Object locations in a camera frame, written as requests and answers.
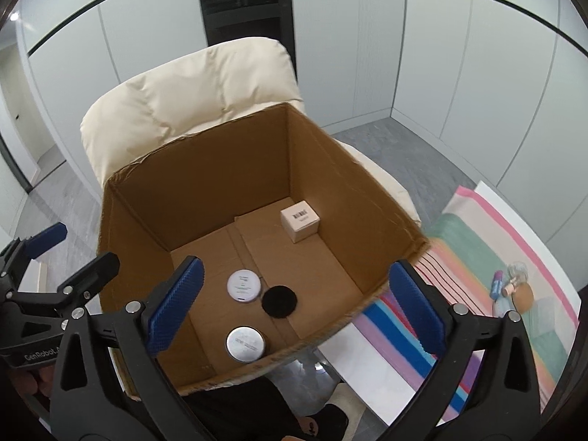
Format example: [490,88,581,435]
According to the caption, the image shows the brown cardboard box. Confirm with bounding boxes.
[96,102,430,397]

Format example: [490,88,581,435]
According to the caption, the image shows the person's left hand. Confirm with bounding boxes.
[7,365,52,416]

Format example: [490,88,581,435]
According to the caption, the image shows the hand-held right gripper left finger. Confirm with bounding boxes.
[50,255,205,441]

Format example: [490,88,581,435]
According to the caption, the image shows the person's legs in black trousers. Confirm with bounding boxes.
[184,374,350,441]

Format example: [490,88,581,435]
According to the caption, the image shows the black glass cabinet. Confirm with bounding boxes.
[195,0,298,86]

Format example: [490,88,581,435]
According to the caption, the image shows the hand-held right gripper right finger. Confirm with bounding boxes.
[386,259,543,441]

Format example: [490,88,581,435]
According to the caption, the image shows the red metal can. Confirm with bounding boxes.
[225,326,267,363]

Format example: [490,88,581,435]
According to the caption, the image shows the black round compact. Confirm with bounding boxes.
[261,285,298,319]

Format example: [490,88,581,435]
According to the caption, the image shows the small beige carton box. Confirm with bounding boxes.
[280,200,321,244]

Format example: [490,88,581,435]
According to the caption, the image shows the striped colourful tablecloth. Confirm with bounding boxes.
[317,181,580,428]

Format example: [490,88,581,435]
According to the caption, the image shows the translucent plastic container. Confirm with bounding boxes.
[528,296,568,336]

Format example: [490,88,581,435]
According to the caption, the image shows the cream padded armchair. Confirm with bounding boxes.
[80,37,421,228]

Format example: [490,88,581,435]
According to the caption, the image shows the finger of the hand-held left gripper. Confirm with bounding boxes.
[0,221,68,281]
[55,252,121,321]

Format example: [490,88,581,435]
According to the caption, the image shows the foundation bottle with pink cap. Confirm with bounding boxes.
[502,282,536,312]

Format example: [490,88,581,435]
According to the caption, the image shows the white round cream jar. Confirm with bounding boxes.
[227,269,262,304]

